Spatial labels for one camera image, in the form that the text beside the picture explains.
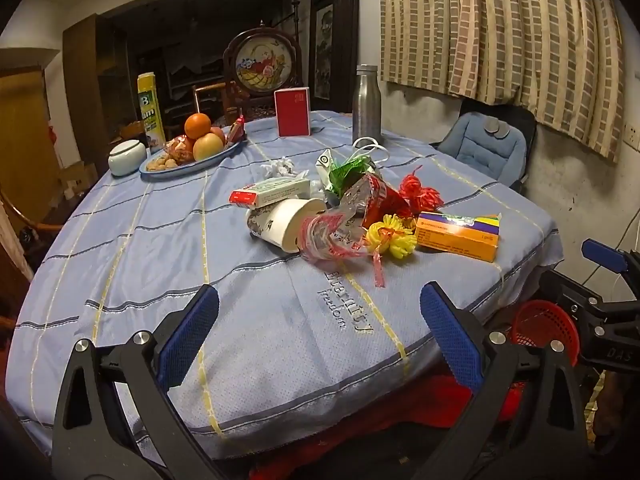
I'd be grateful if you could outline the red plastic basket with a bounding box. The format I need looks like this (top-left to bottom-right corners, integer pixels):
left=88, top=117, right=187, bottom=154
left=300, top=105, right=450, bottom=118
left=509, top=300, right=581, bottom=366

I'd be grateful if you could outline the wooden armchair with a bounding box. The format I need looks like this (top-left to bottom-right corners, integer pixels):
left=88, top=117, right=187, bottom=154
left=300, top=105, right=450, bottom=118
left=0, top=185, right=66, bottom=261

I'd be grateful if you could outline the clear plastic wrap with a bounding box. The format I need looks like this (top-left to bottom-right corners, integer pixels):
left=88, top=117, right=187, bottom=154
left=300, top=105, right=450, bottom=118
left=261, top=157, right=296, bottom=179

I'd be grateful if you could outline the yellow red apple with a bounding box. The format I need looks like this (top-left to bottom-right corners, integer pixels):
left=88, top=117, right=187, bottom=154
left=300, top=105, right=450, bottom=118
left=192, top=132, right=225, bottom=162

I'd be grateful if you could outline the red yarn pompom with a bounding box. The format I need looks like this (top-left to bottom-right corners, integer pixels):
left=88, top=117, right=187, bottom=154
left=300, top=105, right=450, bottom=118
left=398, top=166, right=445, bottom=213

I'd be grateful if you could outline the red cloth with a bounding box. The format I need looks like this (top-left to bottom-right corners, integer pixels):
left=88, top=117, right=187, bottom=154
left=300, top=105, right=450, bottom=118
left=250, top=370, right=526, bottom=480

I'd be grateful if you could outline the orange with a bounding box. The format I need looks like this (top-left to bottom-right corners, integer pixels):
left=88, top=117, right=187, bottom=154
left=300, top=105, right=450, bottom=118
left=184, top=113, right=213, bottom=140

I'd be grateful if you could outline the cardboard box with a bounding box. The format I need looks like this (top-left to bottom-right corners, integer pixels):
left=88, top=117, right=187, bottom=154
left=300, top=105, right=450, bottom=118
left=60, top=162, right=98, bottom=198

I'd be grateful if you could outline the green foil wrapper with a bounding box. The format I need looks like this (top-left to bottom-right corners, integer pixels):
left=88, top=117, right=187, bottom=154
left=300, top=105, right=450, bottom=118
left=327, top=156, right=376, bottom=198

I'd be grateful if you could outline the yellow green carton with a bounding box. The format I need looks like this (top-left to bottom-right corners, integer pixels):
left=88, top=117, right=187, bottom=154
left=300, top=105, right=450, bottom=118
left=137, top=72, right=166, bottom=148

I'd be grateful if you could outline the clear bag of pastries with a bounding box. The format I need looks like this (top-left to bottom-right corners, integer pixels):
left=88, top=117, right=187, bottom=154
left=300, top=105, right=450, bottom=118
left=162, top=136, right=196, bottom=165

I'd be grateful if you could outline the wooden chair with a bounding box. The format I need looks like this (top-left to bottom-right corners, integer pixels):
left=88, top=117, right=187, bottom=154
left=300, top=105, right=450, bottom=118
left=192, top=81, right=228, bottom=126

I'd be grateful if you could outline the white plastic bag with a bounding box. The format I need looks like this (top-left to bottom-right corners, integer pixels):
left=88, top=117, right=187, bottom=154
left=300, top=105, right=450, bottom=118
left=314, top=136, right=392, bottom=196

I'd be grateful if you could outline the blue oval plate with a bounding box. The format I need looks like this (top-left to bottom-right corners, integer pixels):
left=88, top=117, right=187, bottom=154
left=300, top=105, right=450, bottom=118
left=139, top=137, right=248, bottom=176

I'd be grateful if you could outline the brown wooden cabinet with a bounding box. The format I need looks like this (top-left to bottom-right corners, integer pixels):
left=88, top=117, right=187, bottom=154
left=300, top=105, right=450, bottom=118
left=62, top=12, right=131, bottom=171

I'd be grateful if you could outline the dark cabinet with picture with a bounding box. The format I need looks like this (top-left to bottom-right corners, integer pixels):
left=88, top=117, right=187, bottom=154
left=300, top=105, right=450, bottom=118
left=307, top=0, right=360, bottom=113

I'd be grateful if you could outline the round embroidered table screen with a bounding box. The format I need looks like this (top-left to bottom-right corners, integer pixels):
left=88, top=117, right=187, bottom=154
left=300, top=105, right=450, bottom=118
left=223, top=21, right=304, bottom=111

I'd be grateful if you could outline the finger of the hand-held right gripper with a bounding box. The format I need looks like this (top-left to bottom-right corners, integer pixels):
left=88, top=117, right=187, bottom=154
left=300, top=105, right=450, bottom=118
left=539, top=269, right=640, bottom=318
left=581, top=239, right=640, bottom=273

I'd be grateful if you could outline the beige checked curtain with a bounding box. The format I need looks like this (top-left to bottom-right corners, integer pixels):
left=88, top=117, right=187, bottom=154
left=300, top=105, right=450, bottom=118
left=378, top=0, right=626, bottom=163

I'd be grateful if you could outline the metal thermos bottle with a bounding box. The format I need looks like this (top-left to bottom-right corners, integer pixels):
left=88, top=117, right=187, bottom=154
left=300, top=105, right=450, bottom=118
left=352, top=64, right=385, bottom=145

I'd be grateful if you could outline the white lidded jar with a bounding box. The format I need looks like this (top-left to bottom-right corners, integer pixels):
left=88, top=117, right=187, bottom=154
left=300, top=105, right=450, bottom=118
left=108, top=140, right=150, bottom=177

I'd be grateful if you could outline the wooden door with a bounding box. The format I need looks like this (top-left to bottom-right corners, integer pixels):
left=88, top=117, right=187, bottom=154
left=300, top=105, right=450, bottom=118
left=0, top=67, right=61, bottom=216

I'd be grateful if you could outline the red white medicine box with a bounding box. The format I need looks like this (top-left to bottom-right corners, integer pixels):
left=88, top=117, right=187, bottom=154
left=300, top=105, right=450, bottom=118
left=229, top=178, right=312, bottom=209

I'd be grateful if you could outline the blue striped tablecloth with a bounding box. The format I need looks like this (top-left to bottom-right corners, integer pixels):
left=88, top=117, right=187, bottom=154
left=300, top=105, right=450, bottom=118
left=10, top=110, right=563, bottom=461

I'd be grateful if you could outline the printed paper cup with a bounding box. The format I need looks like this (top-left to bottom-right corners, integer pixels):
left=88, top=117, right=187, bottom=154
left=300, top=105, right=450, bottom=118
left=245, top=198, right=327, bottom=253

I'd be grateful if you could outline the orange medicine box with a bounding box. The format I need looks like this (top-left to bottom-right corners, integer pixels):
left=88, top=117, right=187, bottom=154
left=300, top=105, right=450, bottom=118
left=415, top=211, right=502, bottom=263

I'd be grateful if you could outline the red snack packet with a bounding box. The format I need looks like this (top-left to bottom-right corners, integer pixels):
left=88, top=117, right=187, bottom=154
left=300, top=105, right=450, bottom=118
left=226, top=116, right=247, bottom=146

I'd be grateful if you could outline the yellow pompom flower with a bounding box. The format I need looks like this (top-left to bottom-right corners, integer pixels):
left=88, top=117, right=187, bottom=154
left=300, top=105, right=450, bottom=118
left=365, top=214, right=417, bottom=288

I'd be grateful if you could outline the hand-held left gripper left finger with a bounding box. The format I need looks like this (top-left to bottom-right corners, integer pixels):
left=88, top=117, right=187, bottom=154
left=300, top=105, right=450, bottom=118
left=50, top=284, right=251, bottom=480

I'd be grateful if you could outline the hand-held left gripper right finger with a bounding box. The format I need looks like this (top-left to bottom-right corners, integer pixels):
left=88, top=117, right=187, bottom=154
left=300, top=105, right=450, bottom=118
left=419, top=281, right=588, bottom=480

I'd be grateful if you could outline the clear red printed wrapper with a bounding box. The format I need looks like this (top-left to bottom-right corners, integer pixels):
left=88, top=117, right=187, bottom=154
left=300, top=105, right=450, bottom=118
left=299, top=172, right=416, bottom=263

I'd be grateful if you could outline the blue cushioned chair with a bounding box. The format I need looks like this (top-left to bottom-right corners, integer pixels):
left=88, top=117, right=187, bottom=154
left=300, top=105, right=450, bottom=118
left=431, top=95, right=538, bottom=196

